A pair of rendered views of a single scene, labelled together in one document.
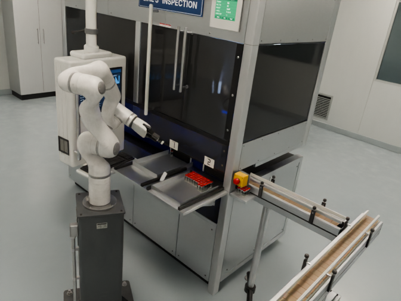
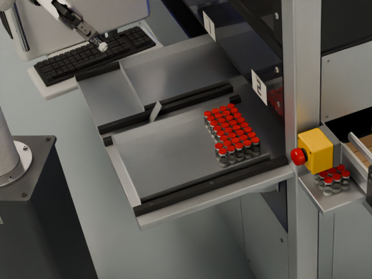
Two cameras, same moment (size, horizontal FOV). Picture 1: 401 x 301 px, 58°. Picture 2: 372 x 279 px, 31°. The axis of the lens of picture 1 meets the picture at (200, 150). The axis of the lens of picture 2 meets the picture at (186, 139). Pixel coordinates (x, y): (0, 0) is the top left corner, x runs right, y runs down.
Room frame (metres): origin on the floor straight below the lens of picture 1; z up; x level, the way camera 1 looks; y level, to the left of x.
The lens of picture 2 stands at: (0.95, -0.68, 2.03)
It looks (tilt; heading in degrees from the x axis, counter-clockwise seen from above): 40 degrees down; 35
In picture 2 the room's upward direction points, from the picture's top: 9 degrees counter-clockwise
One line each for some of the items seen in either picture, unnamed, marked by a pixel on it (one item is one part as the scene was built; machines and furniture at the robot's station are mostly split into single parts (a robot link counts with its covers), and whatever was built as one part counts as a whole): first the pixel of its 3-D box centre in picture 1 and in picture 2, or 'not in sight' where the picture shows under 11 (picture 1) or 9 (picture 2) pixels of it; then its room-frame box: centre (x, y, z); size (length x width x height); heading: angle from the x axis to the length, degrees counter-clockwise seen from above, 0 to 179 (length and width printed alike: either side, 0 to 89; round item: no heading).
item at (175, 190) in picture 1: (185, 187); (188, 149); (2.01, 0.07, 0.90); 0.34 x 0.26 x 0.04; 140
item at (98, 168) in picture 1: (94, 153); not in sight; (1.80, 0.58, 1.16); 0.19 x 0.12 x 0.24; 75
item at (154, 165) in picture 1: (163, 163); (185, 70); (2.32, 0.25, 0.90); 0.34 x 0.26 x 0.04; 140
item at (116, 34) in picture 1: (115, 56); not in sight; (2.88, 0.75, 1.50); 0.49 x 0.01 x 0.59; 50
